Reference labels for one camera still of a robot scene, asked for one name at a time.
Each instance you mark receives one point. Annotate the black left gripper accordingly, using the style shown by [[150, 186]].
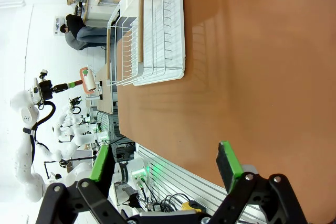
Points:
[[46, 90]]

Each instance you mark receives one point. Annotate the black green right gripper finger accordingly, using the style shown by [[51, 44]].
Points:
[[231, 163]]

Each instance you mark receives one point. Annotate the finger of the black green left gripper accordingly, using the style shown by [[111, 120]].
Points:
[[99, 163]]

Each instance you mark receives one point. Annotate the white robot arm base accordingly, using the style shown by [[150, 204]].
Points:
[[130, 172]]

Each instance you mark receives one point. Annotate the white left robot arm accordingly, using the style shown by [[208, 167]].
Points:
[[25, 140]]

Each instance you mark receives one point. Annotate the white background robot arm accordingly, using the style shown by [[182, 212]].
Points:
[[73, 134]]

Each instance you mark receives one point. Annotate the wooden background table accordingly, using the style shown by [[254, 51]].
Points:
[[105, 95]]

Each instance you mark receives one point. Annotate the background person in dark clothes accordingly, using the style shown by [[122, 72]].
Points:
[[78, 33]]

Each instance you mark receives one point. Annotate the white plastic drain tray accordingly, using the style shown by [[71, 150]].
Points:
[[176, 30]]

